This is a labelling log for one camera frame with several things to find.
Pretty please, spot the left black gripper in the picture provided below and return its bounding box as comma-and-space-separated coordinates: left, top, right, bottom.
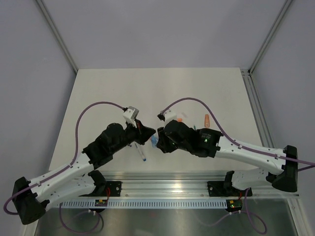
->
111, 118, 155, 154

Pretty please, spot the blue highlighter pen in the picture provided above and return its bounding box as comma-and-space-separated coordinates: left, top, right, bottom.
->
150, 135, 158, 148

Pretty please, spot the orange highlighter pen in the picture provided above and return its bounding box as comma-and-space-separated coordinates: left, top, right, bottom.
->
204, 114, 210, 128

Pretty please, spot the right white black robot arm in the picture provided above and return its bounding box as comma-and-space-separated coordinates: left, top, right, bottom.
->
157, 120, 298, 195

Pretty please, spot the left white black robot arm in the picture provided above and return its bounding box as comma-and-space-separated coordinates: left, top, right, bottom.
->
12, 120, 156, 225

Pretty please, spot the white blue-capped pen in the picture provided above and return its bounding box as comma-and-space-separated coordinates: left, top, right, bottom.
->
134, 143, 147, 162

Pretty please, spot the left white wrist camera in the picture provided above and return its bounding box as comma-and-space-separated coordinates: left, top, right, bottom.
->
123, 106, 139, 128

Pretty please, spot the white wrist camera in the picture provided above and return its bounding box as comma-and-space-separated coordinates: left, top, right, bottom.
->
123, 106, 139, 128
157, 109, 177, 122

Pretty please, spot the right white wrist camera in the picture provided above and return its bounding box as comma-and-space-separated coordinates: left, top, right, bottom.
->
157, 109, 177, 122

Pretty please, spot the aluminium front rail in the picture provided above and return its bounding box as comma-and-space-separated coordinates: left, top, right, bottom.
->
73, 171, 300, 199

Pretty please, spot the aluminium rail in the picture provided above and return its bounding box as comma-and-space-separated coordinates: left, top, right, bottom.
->
73, 171, 300, 199
240, 69, 275, 148

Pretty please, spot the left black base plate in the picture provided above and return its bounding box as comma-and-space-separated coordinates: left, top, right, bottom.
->
105, 181, 122, 197

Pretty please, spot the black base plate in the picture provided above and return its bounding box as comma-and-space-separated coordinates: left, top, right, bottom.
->
105, 181, 122, 197
207, 181, 246, 197

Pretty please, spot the white slotted cable duct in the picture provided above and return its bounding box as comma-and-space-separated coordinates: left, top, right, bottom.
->
62, 199, 227, 209

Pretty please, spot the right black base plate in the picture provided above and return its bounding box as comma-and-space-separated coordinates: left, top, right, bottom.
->
207, 181, 246, 197

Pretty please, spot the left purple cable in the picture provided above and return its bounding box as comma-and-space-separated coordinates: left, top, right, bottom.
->
2, 101, 127, 216

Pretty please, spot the right side aluminium rail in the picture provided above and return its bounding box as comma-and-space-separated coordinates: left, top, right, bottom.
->
240, 69, 275, 148

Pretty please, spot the left aluminium frame post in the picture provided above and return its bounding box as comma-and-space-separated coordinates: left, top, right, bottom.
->
34, 0, 79, 74

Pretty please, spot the aluminium frame post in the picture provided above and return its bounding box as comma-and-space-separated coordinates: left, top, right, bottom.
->
248, 0, 295, 76
34, 0, 79, 74

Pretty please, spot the right aluminium frame post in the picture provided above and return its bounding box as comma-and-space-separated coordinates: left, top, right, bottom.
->
248, 0, 295, 76

